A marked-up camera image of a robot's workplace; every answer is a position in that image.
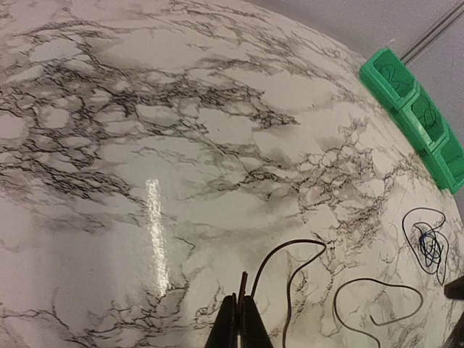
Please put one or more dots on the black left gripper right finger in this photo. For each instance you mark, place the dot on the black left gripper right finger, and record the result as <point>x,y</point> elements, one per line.
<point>252,331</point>

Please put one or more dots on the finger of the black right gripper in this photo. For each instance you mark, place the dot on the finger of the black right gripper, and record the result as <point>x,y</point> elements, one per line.
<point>455,289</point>

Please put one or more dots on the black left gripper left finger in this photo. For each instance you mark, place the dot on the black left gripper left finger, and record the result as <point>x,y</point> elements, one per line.
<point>224,332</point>

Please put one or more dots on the green three-compartment plastic bin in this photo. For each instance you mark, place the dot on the green three-compartment plastic bin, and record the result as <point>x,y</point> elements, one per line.
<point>416,115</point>

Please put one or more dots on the right aluminium frame post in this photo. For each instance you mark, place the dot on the right aluminium frame post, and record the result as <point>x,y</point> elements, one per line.
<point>432,33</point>

